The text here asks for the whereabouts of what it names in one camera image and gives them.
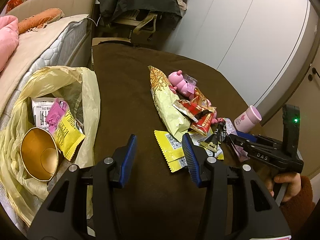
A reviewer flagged magenta wrapper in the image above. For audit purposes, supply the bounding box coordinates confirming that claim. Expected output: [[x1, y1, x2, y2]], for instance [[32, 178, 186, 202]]
[[46, 98, 70, 135]]

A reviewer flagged red gold snack wrapper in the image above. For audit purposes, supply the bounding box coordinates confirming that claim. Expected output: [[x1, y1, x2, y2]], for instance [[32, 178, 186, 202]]
[[172, 99, 217, 123]]

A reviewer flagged orange gold snack wrapper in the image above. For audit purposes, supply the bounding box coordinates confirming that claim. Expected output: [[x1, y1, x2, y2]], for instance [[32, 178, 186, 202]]
[[192, 86, 209, 106]]

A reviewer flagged yellow plastic bag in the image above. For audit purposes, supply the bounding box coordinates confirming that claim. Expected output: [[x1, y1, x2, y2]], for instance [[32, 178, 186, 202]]
[[0, 65, 102, 227]]

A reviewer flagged white panelled wardrobe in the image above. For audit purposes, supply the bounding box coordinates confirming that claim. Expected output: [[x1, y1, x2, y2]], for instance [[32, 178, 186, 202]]
[[160, 0, 311, 111]]

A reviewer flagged white cable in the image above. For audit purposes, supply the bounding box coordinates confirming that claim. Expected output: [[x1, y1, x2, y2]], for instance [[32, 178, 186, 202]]
[[86, 14, 101, 27]]

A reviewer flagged yellow packet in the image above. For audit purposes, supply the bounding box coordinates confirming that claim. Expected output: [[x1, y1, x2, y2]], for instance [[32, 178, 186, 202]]
[[189, 132, 225, 161], [154, 129, 191, 173], [53, 105, 86, 162]]

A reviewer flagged bed mattress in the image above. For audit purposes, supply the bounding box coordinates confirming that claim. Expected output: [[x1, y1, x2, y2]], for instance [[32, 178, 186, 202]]
[[0, 14, 90, 116]]

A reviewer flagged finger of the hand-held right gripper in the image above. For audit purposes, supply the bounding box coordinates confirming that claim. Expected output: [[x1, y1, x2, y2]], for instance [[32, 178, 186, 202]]
[[236, 131, 283, 147], [224, 133, 283, 155]]

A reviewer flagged pink pig toy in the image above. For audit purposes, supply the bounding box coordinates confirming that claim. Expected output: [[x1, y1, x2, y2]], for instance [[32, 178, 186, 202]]
[[168, 70, 223, 125]]

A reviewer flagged light pink wrapper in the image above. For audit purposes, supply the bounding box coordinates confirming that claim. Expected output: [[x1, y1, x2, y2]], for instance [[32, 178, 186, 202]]
[[224, 117, 249, 163]]

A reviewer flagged white quilted mattress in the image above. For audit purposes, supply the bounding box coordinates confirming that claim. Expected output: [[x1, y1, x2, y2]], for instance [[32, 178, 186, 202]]
[[30, 20, 88, 68]]

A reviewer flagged black foil wrapper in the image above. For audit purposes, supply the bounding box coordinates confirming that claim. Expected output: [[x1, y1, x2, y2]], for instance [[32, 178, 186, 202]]
[[200, 121, 229, 153]]

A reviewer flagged red paper cup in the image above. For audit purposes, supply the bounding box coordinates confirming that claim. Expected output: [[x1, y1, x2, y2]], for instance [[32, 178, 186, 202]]
[[20, 127, 63, 182]]

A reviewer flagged person's right forearm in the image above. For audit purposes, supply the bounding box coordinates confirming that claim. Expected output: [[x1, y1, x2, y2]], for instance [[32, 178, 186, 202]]
[[277, 176, 317, 232]]

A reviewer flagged pink quilt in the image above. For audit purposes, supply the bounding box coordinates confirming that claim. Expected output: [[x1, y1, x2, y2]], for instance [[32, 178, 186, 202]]
[[0, 15, 20, 72]]

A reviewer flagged orange pillow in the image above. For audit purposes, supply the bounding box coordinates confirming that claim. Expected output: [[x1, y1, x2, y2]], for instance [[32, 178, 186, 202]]
[[17, 8, 65, 34]]

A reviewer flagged pale yellow chip bag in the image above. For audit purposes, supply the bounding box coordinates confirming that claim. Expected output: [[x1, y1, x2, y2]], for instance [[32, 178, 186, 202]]
[[147, 65, 192, 142]]

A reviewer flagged white green milk carton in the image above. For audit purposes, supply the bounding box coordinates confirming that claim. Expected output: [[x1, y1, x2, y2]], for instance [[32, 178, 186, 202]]
[[31, 97, 57, 128]]

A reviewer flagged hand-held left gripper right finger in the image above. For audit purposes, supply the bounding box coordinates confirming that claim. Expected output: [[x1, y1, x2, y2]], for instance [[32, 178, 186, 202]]
[[182, 133, 292, 240]]

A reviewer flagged beige office chair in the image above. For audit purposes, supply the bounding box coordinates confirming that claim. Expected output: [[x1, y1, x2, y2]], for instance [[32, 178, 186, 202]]
[[110, 8, 161, 41]]

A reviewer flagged small pink bottle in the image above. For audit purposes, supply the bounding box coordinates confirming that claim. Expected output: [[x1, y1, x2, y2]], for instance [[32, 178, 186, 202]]
[[234, 105, 262, 133]]

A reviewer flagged small clear plastic packet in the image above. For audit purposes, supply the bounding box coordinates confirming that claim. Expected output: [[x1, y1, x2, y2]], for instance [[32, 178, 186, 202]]
[[184, 73, 198, 86]]

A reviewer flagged small orange plastic bag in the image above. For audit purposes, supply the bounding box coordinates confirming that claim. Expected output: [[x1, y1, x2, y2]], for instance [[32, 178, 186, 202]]
[[5, 0, 23, 13]]

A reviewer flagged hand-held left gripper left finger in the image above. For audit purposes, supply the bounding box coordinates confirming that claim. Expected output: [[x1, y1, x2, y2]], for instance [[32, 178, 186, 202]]
[[26, 134, 138, 240]]

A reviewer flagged pile of clothes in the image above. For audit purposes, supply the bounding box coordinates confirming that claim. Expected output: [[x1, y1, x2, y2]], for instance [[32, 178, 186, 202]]
[[175, 0, 188, 12]]

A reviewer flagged person's right hand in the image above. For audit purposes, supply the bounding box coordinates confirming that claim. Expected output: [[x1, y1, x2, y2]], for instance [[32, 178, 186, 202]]
[[266, 174, 303, 203]]

